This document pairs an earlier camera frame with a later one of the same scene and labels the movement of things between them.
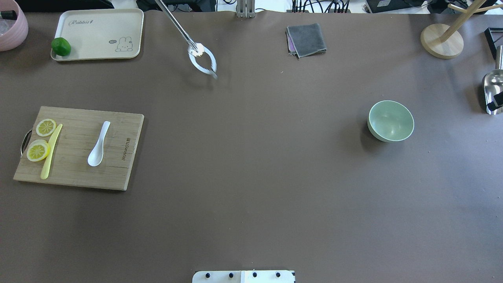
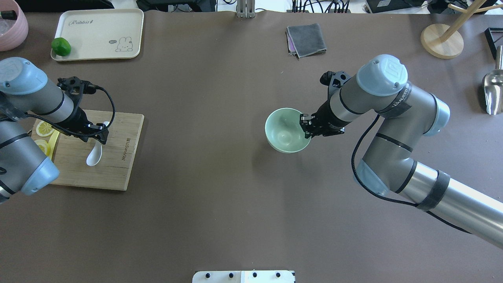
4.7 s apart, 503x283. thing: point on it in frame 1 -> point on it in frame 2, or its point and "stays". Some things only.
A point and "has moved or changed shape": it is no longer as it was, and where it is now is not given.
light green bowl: (390, 121) has moved or changed shape
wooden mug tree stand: (446, 41) stays
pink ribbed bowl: (13, 32) stays
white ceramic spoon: (95, 157) stays
